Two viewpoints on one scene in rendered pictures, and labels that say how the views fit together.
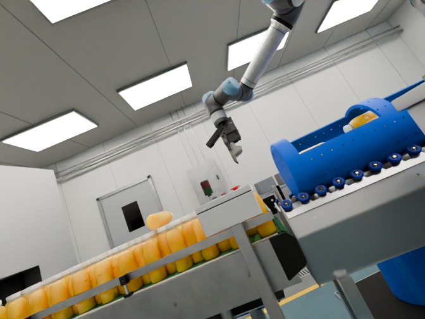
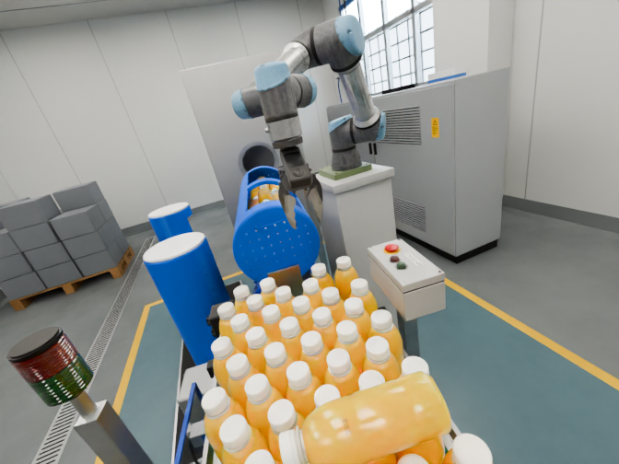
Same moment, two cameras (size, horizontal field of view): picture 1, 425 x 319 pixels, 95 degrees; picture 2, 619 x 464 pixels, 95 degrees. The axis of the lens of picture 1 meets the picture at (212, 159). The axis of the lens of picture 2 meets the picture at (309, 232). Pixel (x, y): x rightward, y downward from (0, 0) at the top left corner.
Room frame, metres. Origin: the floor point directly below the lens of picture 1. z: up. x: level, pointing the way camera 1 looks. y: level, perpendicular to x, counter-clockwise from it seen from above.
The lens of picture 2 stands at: (1.03, 0.56, 1.48)
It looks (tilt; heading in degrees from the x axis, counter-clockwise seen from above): 23 degrees down; 257
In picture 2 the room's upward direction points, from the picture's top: 13 degrees counter-clockwise
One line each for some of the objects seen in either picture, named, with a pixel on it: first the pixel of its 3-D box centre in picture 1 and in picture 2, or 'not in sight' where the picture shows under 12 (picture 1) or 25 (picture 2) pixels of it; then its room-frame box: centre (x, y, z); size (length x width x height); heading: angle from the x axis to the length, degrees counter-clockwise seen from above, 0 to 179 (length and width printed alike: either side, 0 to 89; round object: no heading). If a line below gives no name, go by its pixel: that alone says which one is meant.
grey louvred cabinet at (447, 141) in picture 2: not in sight; (394, 163); (-0.74, -2.26, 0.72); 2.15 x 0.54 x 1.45; 92
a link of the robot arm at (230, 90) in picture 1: (228, 91); (290, 93); (0.83, -0.20, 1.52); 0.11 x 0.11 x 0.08; 47
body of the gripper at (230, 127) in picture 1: (227, 131); (292, 165); (0.88, -0.12, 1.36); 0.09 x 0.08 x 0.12; 83
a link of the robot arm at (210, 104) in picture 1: (213, 104); (276, 92); (0.88, -0.11, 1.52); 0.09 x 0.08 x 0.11; 47
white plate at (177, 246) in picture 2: not in sight; (174, 246); (1.36, -0.80, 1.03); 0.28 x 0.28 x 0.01
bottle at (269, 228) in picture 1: (258, 211); (348, 291); (0.81, -0.08, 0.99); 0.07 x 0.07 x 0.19
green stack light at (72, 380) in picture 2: (208, 191); (62, 377); (1.36, 0.12, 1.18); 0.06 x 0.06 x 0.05
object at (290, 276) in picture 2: (280, 197); (287, 284); (0.96, -0.22, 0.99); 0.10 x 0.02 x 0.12; 173
